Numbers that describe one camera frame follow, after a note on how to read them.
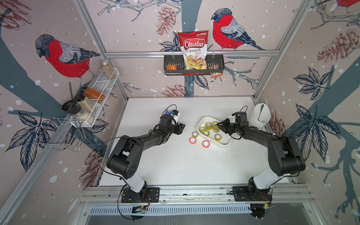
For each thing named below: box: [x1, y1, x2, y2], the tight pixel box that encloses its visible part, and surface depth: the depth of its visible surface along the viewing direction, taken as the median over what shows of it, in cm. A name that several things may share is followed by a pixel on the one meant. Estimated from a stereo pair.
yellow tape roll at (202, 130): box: [198, 126, 206, 134], surface depth 100 cm
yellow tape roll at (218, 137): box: [214, 133, 222, 142], surface depth 97 cm
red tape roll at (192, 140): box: [188, 136, 197, 145], surface depth 97 cm
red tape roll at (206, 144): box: [201, 139, 211, 149], surface depth 94 cm
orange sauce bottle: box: [84, 87, 106, 104], surface depth 73 cm
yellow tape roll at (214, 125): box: [212, 121, 219, 130], surface depth 97 cm
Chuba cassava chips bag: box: [177, 30, 209, 70], surface depth 85 cm
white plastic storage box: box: [196, 116, 233, 147], surface depth 99 cm
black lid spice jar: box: [61, 99, 84, 117], surface depth 60 cm
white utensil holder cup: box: [248, 103, 271, 130], surface depth 97 cm
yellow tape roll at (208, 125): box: [205, 121, 213, 131], surface depth 102 cm
